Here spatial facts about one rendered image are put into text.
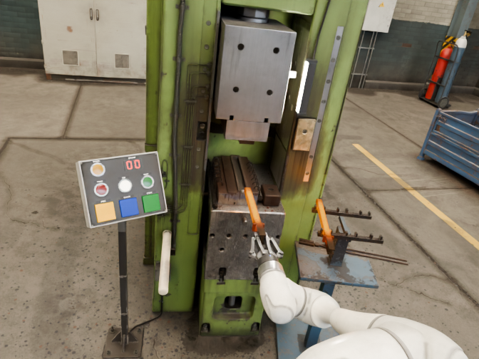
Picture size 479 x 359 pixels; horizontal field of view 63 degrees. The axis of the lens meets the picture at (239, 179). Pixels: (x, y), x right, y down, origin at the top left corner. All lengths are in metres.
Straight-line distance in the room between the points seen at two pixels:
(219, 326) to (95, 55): 5.49
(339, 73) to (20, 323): 2.25
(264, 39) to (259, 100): 0.26
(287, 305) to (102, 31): 6.24
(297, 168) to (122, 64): 5.37
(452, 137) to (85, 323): 4.57
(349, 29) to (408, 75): 7.93
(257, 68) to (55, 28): 5.64
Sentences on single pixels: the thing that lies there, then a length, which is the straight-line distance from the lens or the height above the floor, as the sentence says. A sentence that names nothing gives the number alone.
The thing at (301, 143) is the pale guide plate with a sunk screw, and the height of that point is 1.23.
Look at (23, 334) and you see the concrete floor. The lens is 2.69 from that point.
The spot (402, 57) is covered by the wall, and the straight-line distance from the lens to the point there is 9.64.
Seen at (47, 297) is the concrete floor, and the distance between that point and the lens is 2.86.
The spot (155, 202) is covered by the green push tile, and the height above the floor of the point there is 1.01.
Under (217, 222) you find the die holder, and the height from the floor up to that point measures 0.85.
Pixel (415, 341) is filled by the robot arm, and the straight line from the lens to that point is 0.81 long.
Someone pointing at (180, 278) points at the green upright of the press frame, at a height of 0.29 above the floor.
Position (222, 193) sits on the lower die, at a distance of 1.95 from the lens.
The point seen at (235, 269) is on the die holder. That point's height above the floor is 0.54.
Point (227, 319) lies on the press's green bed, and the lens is 2.45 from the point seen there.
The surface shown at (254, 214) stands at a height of 1.07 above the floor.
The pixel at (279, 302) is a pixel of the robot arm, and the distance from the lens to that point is 1.24.
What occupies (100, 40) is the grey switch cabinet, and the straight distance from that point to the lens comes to 7.08.
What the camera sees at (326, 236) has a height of 0.94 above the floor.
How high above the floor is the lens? 1.96
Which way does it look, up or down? 28 degrees down
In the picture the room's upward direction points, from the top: 8 degrees clockwise
